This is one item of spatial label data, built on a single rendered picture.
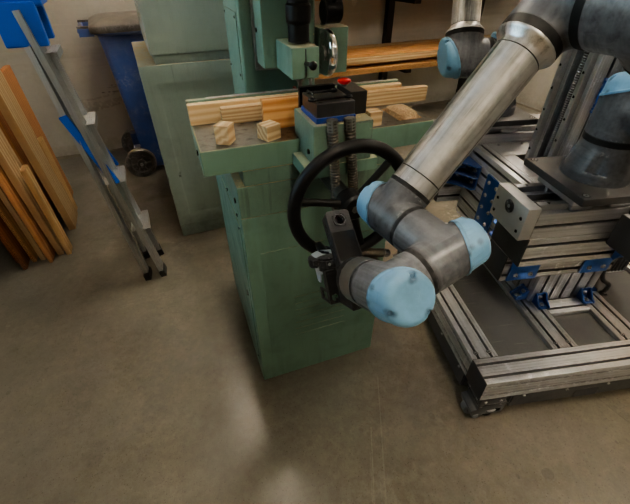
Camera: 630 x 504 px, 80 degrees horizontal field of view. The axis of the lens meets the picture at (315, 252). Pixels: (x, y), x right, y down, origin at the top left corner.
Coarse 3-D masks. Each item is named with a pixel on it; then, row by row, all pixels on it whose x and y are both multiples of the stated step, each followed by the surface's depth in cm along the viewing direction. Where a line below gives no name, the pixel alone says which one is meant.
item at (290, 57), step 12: (276, 48) 97; (288, 48) 88; (300, 48) 87; (312, 48) 88; (288, 60) 90; (300, 60) 89; (312, 60) 90; (288, 72) 92; (300, 72) 90; (312, 72) 91
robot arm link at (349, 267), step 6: (354, 258) 58; (360, 258) 57; (366, 258) 57; (348, 264) 58; (354, 264) 56; (342, 270) 58; (348, 270) 56; (342, 276) 57; (348, 276) 55; (342, 282) 57; (348, 282) 55; (342, 288) 57; (348, 288) 55; (348, 294) 56
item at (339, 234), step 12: (324, 216) 65; (336, 216) 65; (348, 216) 66; (324, 228) 66; (336, 228) 64; (348, 228) 65; (336, 240) 63; (348, 240) 64; (336, 252) 63; (348, 252) 63; (360, 252) 64; (336, 264) 64
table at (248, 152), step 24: (384, 120) 98; (408, 120) 98; (432, 120) 98; (216, 144) 85; (240, 144) 85; (264, 144) 86; (288, 144) 88; (408, 144) 100; (216, 168) 85; (240, 168) 87; (360, 168) 87
